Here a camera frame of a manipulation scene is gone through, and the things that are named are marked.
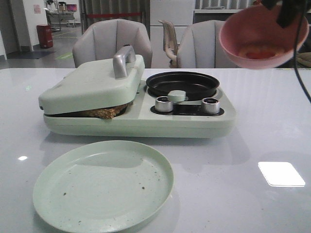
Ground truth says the grey right chair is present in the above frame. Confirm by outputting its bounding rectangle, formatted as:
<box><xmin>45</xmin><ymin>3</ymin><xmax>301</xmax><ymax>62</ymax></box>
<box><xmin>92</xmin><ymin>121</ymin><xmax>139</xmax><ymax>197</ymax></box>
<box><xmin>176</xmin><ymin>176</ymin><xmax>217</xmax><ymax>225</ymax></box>
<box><xmin>177</xmin><ymin>20</ymin><xmax>238</xmax><ymax>68</ymax></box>

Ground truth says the shrimp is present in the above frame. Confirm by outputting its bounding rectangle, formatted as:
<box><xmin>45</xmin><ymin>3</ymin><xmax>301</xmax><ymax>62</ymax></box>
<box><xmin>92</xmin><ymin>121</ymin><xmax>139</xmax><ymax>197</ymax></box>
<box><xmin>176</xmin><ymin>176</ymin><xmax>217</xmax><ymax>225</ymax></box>
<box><xmin>239</xmin><ymin>44</ymin><xmax>285</xmax><ymax>60</ymax></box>

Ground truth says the grey chair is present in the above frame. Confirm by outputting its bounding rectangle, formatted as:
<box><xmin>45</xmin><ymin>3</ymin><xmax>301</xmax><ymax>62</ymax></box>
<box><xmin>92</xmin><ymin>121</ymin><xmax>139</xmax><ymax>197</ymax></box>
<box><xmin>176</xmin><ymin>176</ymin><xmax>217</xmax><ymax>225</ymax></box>
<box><xmin>72</xmin><ymin>18</ymin><xmax>153</xmax><ymax>68</ymax></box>
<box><xmin>177</xmin><ymin>20</ymin><xmax>238</xmax><ymax>68</ymax></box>

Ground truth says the black round frying pan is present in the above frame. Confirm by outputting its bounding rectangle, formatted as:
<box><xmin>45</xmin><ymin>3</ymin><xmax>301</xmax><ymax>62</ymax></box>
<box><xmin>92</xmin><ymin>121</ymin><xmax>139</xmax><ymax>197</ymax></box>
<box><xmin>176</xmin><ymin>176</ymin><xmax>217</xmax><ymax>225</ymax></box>
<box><xmin>146</xmin><ymin>71</ymin><xmax>220</xmax><ymax>101</ymax></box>

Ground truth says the white cabinet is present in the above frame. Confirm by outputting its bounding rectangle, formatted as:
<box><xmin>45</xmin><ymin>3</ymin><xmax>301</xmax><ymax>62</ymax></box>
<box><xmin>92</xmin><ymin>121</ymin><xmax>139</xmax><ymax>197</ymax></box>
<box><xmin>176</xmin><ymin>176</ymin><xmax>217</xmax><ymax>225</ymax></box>
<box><xmin>150</xmin><ymin>0</ymin><xmax>195</xmax><ymax>68</ymax></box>

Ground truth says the silver left control knob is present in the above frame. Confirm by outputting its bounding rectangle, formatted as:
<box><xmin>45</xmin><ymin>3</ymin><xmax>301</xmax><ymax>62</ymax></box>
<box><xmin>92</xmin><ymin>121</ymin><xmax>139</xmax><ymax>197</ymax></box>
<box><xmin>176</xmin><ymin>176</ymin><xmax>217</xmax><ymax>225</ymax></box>
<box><xmin>155</xmin><ymin>96</ymin><xmax>173</xmax><ymax>113</ymax></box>

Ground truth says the red bin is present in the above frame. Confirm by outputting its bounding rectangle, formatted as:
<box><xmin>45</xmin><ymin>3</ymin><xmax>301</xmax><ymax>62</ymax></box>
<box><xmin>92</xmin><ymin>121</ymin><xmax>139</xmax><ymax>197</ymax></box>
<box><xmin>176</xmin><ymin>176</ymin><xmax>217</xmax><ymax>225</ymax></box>
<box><xmin>36</xmin><ymin>24</ymin><xmax>53</xmax><ymax>49</ymax></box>

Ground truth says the breakfast maker lid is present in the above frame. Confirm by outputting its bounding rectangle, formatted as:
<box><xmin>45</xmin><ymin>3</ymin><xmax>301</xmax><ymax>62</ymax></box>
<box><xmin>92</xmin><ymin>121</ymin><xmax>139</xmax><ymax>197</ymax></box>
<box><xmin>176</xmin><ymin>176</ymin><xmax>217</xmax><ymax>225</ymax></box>
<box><xmin>38</xmin><ymin>46</ymin><xmax>145</xmax><ymax>115</ymax></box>

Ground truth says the grey left chair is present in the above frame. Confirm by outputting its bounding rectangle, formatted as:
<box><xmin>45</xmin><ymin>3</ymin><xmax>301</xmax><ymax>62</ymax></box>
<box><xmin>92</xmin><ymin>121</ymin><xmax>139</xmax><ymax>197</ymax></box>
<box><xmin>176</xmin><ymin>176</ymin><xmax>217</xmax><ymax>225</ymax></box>
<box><xmin>72</xmin><ymin>18</ymin><xmax>153</xmax><ymax>68</ymax></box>

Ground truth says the mint green breakfast maker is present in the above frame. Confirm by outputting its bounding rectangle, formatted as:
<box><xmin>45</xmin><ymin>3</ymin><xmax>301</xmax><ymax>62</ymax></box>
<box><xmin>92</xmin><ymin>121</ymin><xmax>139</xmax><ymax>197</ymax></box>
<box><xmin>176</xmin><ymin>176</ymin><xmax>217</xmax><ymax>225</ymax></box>
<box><xmin>43</xmin><ymin>81</ymin><xmax>237</xmax><ymax>138</ymax></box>

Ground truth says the pink bowl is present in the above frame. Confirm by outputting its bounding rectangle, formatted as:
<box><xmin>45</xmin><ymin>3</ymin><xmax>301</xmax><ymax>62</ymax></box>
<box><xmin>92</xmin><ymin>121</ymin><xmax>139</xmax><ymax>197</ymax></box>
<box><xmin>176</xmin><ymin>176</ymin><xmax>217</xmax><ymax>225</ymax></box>
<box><xmin>219</xmin><ymin>5</ymin><xmax>309</xmax><ymax>69</ymax></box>

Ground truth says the silver control knob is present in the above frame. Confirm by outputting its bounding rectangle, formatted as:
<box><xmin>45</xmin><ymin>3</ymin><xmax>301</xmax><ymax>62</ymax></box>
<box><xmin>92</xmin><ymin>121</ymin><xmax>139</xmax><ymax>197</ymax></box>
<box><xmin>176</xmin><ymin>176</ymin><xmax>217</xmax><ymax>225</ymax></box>
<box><xmin>201</xmin><ymin>98</ymin><xmax>220</xmax><ymax>115</ymax></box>
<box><xmin>155</xmin><ymin>96</ymin><xmax>173</xmax><ymax>113</ymax></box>

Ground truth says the black cable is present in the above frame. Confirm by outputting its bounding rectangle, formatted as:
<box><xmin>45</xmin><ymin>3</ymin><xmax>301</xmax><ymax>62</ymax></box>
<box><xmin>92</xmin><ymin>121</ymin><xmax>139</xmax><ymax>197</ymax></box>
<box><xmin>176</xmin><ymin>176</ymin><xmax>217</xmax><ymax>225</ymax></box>
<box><xmin>292</xmin><ymin>14</ymin><xmax>311</xmax><ymax>104</ymax></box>

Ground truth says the metal shelf rack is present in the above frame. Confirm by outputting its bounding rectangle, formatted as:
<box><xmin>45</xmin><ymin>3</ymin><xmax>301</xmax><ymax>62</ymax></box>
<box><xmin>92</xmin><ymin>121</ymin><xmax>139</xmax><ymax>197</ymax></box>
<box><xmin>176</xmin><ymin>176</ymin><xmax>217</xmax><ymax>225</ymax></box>
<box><xmin>44</xmin><ymin>0</ymin><xmax>81</xmax><ymax>32</ymax></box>

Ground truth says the beige plastic chair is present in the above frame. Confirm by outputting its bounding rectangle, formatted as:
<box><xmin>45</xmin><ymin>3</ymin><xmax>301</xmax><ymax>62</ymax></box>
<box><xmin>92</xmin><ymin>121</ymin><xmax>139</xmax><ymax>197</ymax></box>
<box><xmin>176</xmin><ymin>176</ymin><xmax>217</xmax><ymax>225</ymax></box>
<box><xmin>158</xmin><ymin>20</ymin><xmax>179</xmax><ymax>68</ymax></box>

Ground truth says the mint green plate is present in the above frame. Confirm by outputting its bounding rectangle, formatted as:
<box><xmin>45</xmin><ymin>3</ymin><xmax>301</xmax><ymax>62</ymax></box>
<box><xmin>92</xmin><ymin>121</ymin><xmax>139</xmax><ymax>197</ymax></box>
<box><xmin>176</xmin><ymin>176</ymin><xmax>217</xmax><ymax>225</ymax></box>
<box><xmin>33</xmin><ymin>140</ymin><xmax>174</xmax><ymax>233</ymax></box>

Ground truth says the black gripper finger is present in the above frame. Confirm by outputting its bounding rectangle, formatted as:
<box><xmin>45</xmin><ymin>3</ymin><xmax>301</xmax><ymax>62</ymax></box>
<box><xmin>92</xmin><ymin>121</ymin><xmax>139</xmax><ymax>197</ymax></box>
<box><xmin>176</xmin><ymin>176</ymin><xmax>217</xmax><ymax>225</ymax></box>
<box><xmin>276</xmin><ymin>0</ymin><xmax>307</xmax><ymax>28</ymax></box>

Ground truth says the silver right control knob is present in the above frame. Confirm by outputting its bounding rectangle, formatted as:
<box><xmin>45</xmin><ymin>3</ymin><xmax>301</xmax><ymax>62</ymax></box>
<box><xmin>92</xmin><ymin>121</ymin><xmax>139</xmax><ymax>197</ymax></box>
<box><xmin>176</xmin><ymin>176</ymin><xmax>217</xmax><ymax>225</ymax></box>
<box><xmin>201</xmin><ymin>98</ymin><xmax>220</xmax><ymax>115</ymax></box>

